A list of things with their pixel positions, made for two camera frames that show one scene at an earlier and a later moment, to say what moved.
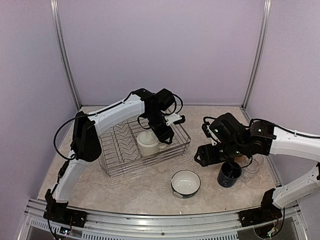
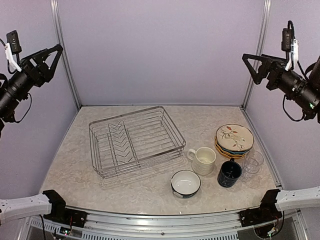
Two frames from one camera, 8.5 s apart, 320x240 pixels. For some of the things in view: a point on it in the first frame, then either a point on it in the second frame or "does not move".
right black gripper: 206,153 -> 278,63
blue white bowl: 185,183 does not move
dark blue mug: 229,173 does not move
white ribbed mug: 148,144 -> 203,159
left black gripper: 163,135 -> 38,74
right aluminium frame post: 265,18 does not move
